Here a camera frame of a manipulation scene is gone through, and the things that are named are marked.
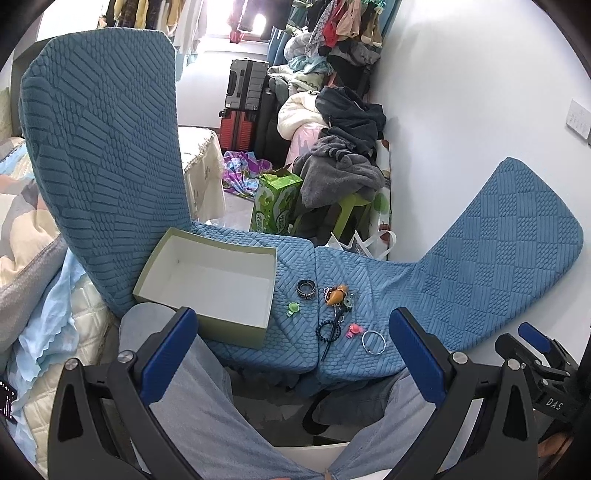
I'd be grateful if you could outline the blue quilted right chair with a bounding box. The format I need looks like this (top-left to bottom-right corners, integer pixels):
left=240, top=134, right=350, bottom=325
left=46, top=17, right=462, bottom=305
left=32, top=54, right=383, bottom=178
left=315, top=158, right=584, bottom=388

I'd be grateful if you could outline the blue quilted chair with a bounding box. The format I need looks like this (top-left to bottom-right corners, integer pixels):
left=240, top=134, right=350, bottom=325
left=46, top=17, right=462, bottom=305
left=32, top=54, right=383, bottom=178
left=315, top=158, right=584, bottom=388
left=19, top=28, right=318, bottom=374

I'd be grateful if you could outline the light blue quilted bedding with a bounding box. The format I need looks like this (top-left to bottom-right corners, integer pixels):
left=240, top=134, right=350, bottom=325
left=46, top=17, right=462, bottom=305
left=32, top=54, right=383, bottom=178
left=1, top=137, right=113, bottom=475

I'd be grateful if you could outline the right leg in jeans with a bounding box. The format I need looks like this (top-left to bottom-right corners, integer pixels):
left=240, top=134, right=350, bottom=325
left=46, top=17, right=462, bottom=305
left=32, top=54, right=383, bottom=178
left=329, top=369, right=436, bottom=479

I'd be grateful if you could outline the pink hat hair clip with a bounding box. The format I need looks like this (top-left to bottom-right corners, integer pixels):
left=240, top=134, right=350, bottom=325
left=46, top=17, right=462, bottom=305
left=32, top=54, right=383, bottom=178
left=346, top=323, right=365, bottom=339

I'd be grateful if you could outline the green cardboard box white inside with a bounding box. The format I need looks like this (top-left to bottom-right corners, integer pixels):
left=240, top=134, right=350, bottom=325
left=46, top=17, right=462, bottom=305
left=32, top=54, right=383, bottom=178
left=133, top=228, right=277, bottom=349

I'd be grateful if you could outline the orange gourd pendant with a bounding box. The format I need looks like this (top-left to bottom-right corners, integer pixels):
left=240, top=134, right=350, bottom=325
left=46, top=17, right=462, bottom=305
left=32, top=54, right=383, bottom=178
left=325, top=284, right=349, bottom=306

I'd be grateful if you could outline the white plastic bag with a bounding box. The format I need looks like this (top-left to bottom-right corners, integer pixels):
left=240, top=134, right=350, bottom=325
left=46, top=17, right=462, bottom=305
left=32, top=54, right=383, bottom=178
left=325, top=230, right=398, bottom=261

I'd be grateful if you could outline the green plastic stool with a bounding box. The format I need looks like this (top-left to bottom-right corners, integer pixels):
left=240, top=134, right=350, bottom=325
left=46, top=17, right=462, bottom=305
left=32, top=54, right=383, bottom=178
left=322, top=194, right=372, bottom=240

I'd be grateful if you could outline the black beige patterned bangle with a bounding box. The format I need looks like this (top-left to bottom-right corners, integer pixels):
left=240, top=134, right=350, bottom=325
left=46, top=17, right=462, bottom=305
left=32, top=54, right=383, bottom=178
left=295, top=279, right=317, bottom=300

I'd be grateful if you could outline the green hat hair clip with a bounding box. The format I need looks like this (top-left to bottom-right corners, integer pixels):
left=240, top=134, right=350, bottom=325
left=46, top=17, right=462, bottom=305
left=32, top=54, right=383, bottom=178
left=287, top=302, right=301, bottom=317

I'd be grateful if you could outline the grey fleece garment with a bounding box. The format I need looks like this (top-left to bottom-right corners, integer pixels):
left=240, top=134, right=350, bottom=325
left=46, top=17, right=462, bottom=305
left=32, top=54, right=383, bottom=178
left=293, top=135, right=386, bottom=210

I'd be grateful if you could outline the dark navy jacket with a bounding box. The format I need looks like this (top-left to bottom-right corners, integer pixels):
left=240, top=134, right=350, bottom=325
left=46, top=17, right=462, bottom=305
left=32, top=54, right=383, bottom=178
left=315, top=87, right=387, bottom=160

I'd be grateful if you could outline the beige lace tablecloth table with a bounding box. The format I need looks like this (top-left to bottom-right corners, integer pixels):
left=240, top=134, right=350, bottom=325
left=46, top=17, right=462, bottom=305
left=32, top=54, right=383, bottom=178
left=178, top=127, right=225, bottom=222

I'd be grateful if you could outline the green printed carton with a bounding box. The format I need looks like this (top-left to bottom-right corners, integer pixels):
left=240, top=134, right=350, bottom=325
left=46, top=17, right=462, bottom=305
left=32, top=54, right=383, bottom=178
left=250, top=167, right=303, bottom=235

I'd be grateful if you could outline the purple patterned cloth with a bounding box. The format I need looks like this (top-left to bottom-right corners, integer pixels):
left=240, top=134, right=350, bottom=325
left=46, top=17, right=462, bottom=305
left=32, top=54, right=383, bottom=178
left=222, top=151, right=273, bottom=200

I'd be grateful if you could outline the blue quilted left chair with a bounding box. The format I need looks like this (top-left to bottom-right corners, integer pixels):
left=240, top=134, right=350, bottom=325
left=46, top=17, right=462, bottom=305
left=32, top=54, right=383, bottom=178
left=19, top=28, right=318, bottom=374

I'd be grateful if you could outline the white puffy coat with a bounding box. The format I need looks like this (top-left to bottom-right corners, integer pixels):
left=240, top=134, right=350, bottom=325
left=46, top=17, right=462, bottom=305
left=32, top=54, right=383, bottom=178
left=277, top=92, right=327, bottom=140

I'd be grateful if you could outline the red suitcase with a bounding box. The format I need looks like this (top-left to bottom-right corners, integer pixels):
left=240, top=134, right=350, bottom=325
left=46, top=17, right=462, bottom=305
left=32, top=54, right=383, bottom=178
left=218, top=109, right=257, bottom=152

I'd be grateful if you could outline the hanging clothes pile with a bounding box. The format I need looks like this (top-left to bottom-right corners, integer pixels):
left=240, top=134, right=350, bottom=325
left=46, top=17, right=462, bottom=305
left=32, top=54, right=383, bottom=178
left=266, top=0, right=400, bottom=100

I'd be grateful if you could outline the silver ring bangle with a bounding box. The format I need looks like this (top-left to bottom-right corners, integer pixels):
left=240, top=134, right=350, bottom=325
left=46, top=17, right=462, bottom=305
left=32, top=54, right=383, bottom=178
left=362, top=330, right=388, bottom=356

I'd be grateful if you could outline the black cord strap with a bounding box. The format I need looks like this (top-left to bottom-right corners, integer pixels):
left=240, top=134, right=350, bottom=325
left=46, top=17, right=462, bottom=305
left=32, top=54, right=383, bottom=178
left=321, top=305, right=346, bottom=362

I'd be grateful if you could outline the white wall switch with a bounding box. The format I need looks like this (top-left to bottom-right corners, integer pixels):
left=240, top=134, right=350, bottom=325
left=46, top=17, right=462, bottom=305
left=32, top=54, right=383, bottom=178
left=566, top=100, right=591, bottom=143

